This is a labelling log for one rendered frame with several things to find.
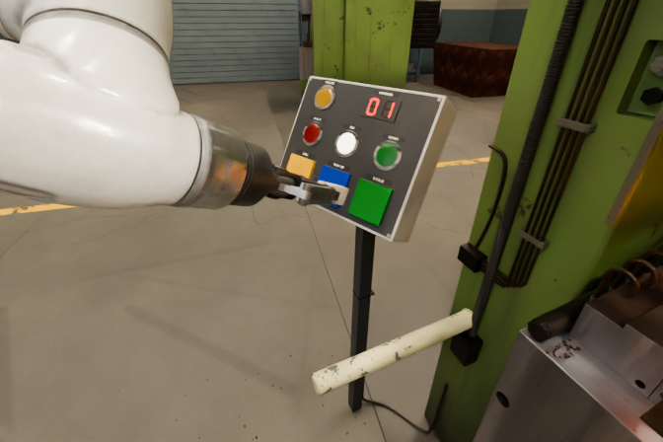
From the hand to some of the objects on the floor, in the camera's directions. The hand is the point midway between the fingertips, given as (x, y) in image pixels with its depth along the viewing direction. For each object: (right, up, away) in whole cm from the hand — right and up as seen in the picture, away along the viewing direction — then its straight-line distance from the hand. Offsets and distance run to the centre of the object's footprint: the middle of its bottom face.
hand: (331, 193), depth 52 cm
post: (+9, -82, +73) cm, 110 cm away
